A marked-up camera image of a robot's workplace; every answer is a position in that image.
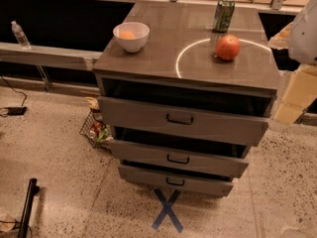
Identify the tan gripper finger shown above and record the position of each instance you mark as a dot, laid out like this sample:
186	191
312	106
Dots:
280	40
300	93

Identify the grey drawer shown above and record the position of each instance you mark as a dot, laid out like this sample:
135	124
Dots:
183	122
170	180
178	159

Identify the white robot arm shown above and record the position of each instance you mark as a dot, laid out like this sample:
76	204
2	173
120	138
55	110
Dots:
300	39

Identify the grey top drawer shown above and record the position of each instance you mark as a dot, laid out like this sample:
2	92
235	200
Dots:
183	122

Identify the grey drawer cabinet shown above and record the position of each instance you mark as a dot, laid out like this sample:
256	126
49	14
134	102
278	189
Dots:
178	67

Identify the grey bottom drawer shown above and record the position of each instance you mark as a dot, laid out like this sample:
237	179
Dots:
170	180

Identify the red apple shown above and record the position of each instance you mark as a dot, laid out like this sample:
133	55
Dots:
227	47

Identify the green soda can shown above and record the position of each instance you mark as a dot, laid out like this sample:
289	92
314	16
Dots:
223	15

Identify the white bowl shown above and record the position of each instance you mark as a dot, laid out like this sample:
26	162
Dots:
141	31

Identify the orange fruit in bowl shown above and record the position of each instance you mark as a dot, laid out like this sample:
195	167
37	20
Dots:
127	35

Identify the blue tape cross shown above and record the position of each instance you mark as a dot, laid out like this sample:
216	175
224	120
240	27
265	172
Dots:
167	210

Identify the clear plastic water bottle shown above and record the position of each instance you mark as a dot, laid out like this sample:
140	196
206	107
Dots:
20	35

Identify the black bar stand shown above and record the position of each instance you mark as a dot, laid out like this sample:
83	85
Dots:
33	189

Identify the black wire basket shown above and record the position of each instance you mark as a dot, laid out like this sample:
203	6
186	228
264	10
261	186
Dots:
95	131

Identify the black power adapter with cable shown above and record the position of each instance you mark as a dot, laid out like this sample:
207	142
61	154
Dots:
14	111

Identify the grey metal shelf rail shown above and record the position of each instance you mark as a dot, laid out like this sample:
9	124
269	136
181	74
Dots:
48	56

